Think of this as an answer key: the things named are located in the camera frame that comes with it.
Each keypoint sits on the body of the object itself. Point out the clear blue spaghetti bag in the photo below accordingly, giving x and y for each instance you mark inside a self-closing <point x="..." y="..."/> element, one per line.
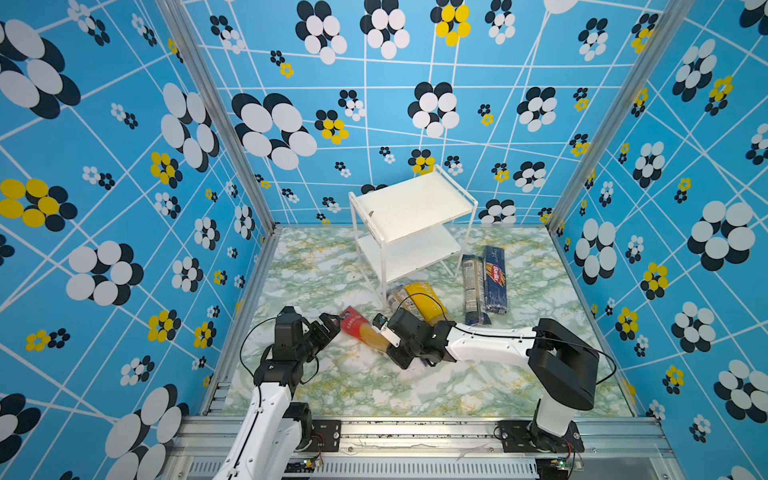
<point x="398" y="298"/>

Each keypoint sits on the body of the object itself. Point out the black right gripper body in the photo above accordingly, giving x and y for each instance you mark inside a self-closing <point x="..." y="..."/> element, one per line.
<point x="402" y="354"/>

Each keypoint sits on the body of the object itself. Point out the dark blue spaghetti box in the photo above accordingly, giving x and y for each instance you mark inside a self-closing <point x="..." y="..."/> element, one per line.
<point x="495" y="280"/>

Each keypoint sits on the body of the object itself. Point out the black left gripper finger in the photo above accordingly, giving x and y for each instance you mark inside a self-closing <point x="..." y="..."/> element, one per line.
<point x="327" y="325"/>
<point x="319" y="338"/>

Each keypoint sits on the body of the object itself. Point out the red spaghetti bag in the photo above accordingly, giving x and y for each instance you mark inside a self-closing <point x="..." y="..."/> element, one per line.
<point x="358" y="327"/>

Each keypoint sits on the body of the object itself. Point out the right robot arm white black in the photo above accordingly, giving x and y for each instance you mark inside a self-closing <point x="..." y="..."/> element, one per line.
<point x="563" y="364"/>

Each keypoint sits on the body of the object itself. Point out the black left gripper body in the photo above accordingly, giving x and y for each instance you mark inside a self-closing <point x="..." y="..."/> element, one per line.
<point x="304" y="353"/>

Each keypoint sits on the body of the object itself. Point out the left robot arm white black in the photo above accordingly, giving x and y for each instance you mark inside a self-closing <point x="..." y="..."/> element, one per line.
<point x="275" y="425"/>

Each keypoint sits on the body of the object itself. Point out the yellow spaghetti bag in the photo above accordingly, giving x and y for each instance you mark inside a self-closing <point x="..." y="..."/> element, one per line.
<point x="426" y="301"/>

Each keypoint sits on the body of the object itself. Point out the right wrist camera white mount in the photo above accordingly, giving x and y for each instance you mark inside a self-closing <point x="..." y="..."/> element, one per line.
<point x="386" y="327"/>

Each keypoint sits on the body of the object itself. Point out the white metal two-tier shelf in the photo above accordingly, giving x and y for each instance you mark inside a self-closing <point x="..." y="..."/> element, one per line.
<point x="402" y="228"/>

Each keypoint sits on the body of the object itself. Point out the clear dark spaghetti bag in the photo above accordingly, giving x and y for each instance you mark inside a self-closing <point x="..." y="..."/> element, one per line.
<point x="473" y="271"/>

